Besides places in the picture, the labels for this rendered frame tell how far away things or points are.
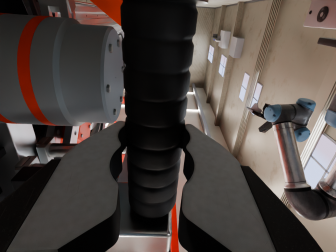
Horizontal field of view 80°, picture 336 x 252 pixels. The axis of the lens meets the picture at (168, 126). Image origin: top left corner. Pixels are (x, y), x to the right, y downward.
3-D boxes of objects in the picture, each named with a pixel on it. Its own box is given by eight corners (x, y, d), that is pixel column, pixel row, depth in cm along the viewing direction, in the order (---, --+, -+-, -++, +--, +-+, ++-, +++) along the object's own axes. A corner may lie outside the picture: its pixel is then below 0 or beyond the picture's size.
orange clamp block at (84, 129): (47, 138, 52) (63, 144, 61) (78, 139, 52) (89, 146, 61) (52, 112, 54) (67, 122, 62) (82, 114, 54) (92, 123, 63)
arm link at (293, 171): (282, 221, 84) (258, 109, 94) (303, 217, 86) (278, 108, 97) (306, 228, 73) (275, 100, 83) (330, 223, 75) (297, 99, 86)
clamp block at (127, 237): (35, 232, 13) (52, 274, 16) (173, 235, 14) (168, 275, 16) (67, 178, 18) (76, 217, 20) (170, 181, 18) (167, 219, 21)
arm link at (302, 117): (300, 104, 85) (291, 127, 90) (322, 103, 87) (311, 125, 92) (287, 97, 91) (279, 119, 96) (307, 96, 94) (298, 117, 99)
